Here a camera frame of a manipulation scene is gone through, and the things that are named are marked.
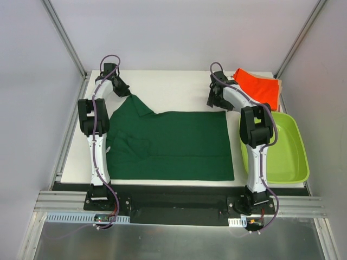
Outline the white cable duct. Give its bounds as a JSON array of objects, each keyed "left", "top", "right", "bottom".
[
  {"left": 228, "top": 217, "right": 247, "bottom": 228},
  {"left": 46, "top": 212, "right": 130, "bottom": 225}
]

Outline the orange folded t-shirt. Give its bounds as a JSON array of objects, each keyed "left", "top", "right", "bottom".
[{"left": 233, "top": 68, "right": 282, "bottom": 111}]

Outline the dark green t-shirt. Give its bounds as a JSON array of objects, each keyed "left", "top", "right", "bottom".
[{"left": 106, "top": 95, "right": 235, "bottom": 181}]

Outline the lime green plastic tray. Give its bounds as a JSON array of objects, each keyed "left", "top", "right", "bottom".
[{"left": 238, "top": 110, "right": 310, "bottom": 185}]

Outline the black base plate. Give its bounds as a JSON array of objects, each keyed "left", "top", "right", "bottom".
[{"left": 52, "top": 183, "right": 309, "bottom": 226}]

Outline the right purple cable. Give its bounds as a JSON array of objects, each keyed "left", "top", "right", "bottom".
[{"left": 210, "top": 62, "right": 280, "bottom": 239}]

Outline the aluminium frame post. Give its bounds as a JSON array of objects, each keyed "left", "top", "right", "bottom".
[
  {"left": 40, "top": 0, "right": 88, "bottom": 79},
  {"left": 274, "top": 0, "right": 328, "bottom": 79}
]

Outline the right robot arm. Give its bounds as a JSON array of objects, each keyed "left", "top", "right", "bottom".
[{"left": 207, "top": 70, "right": 274, "bottom": 216}]

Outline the left aluminium frame post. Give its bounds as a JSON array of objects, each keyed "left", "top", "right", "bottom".
[{"left": 40, "top": 0, "right": 88, "bottom": 79}]

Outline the right aluminium frame post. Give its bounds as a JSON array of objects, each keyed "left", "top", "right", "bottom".
[{"left": 274, "top": 0, "right": 328, "bottom": 79}]

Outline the right white cable duct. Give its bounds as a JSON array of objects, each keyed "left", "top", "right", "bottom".
[{"left": 228, "top": 217, "right": 247, "bottom": 228}]

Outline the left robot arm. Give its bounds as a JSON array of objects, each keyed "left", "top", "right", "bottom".
[{"left": 78, "top": 63, "right": 130, "bottom": 211}]

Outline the left white cable duct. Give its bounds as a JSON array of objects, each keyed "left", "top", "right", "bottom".
[{"left": 46, "top": 212, "right": 130, "bottom": 225}]

